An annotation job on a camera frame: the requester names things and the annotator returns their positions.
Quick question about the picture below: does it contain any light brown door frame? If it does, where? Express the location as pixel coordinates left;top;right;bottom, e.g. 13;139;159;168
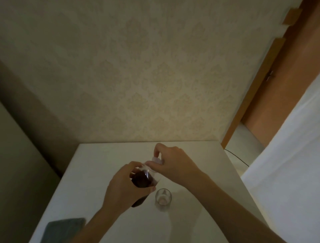
221;0;312;150

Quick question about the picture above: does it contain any person's right forearm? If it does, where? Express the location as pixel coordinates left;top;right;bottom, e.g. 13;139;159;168
180;171;287;243

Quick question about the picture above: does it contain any person's left forearm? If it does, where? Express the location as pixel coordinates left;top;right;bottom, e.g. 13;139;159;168
77;199;127;243

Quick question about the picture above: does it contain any grey folded cloth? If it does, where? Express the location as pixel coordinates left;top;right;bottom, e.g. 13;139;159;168
39;218;87;243

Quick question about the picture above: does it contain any person's right hand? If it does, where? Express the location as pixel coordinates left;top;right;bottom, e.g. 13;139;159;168
146;143;203;189

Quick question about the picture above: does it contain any orange wooden door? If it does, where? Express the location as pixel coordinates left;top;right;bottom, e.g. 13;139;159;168
241;0;320;149

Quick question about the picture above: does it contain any person's left hand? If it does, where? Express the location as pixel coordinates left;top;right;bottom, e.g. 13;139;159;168
104;161;156;214

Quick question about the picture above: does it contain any clear bottle with dark liquid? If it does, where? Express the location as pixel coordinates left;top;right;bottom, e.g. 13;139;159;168
129;160;161;208

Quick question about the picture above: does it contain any clear drinking glass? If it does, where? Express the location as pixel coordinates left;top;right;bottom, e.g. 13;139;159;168
155;188;173;212

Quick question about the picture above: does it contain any white furniture panel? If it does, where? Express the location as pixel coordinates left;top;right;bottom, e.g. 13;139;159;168
239;75;320;243

